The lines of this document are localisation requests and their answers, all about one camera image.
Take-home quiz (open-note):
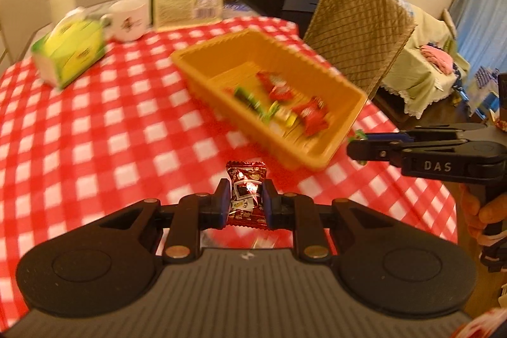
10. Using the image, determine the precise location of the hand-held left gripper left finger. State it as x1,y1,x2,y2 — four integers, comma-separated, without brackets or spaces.
91,178,231,265

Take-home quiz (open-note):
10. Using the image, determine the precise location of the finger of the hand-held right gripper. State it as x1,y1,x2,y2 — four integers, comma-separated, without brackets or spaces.
347,140,507,177
366,124,488,144

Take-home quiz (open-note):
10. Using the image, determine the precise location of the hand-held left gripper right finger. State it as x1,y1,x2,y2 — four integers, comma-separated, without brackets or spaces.
262,179,401,263

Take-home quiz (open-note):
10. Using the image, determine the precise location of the small green snack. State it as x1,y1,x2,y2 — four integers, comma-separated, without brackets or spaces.
349,129,369,166

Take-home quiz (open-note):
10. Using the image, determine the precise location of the shiny dark red candy packet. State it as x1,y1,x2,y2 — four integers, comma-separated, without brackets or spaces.
225,161,278,230

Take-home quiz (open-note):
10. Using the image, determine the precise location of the red square snack packet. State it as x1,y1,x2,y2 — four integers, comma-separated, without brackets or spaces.
291,96,331,137

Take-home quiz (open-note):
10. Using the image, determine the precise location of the green nut snack packet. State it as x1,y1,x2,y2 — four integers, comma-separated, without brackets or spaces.
232,85,299,137

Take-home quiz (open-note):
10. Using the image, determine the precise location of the glossy red candy packet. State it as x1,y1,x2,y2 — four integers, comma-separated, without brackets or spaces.
255,71,296,103

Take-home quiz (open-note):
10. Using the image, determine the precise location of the orange plastic basket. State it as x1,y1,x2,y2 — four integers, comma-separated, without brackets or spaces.
170,28,369,171

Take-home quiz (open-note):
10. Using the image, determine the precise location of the person's right hand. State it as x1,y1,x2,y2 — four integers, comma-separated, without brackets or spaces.
461,185,507,244

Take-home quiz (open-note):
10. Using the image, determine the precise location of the blue checkered bag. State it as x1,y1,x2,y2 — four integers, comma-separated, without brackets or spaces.
467,67,500,113

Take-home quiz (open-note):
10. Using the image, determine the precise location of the sofa with pale cover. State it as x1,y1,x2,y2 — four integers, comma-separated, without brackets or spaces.
374,0,472,121

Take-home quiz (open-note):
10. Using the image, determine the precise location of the pink cloth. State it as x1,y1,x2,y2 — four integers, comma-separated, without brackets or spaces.
420,44,454,75

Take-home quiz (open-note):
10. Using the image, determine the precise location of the blue curtain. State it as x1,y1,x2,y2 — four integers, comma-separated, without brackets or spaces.
447,0,507,73

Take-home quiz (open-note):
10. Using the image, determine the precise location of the quilted cover chair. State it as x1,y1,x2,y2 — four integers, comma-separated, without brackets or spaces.
303,0,417,101

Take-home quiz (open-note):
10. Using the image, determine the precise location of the red checkered tablecloth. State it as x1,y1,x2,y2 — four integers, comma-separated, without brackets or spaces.
0,16,458,327

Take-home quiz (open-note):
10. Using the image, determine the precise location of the white printed mug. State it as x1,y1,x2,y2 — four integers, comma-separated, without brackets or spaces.
101,0,150,42

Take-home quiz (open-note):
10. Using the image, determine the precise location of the red patterned cloth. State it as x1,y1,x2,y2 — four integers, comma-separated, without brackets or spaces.
453,306,507,338

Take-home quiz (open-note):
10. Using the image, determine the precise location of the green tissue pack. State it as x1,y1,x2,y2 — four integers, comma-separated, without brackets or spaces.
31,7,107,90

